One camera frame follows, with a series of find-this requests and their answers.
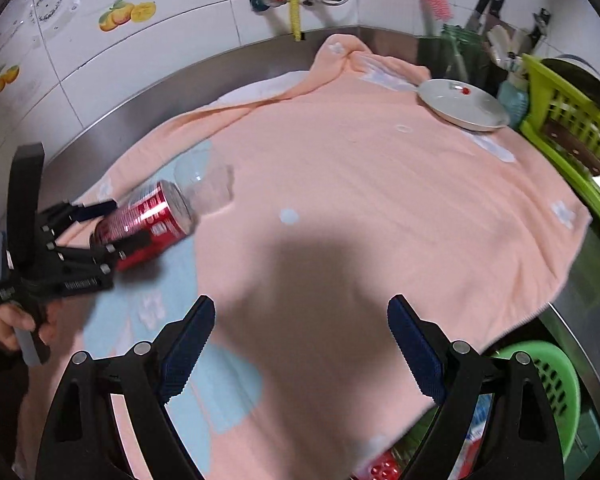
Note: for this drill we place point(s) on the green dish rack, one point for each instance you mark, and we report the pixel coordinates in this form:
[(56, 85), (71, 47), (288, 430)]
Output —
[(570, 105)]

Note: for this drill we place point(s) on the pink brush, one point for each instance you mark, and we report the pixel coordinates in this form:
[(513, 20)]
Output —
[(435, 0)]

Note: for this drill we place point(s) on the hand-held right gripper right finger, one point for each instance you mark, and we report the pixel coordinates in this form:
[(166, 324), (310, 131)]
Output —
[(415, 350)]

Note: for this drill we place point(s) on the person's left hand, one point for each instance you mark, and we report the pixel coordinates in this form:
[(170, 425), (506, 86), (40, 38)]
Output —
[(7, 322)]

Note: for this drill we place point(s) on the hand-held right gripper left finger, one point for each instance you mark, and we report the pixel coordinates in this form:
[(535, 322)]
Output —
[(187, 355)]

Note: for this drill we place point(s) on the red plastic stool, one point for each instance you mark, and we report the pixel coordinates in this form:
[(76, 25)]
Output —
[(380, 469)]

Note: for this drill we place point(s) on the white plate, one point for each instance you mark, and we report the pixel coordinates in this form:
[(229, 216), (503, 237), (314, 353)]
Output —
[(460, 105)]

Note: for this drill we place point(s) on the green utensil holder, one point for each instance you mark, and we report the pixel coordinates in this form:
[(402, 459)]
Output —
[(475, 60)]

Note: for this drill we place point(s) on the white utensil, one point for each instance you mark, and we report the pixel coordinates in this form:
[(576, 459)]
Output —
[(505, 45)]

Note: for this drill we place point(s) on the person's left forearm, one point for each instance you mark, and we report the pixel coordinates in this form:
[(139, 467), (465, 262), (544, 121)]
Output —
[(0, 380)]

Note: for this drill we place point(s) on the clear pink glass cup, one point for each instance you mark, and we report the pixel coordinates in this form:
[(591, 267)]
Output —
[(207, 182)]

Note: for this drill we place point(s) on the dark wok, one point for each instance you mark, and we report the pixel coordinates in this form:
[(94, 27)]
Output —
[(585, 85)]

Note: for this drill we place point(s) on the red soda can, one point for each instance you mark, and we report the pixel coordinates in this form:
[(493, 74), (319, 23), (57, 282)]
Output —
[(155, 210)]

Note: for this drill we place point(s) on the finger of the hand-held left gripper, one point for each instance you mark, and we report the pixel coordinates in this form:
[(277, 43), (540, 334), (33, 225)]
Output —
[(130, 244), (97, 210)]

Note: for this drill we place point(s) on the green mesh basket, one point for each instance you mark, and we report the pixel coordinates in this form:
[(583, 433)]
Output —
[(555, 385)]

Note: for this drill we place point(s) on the pink blanket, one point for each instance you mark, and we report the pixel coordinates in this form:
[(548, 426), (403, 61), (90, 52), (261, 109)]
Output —
[(355, 210)]

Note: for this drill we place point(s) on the teal bottle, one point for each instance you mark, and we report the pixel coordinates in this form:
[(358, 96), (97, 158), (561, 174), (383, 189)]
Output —
[(512, 100)]

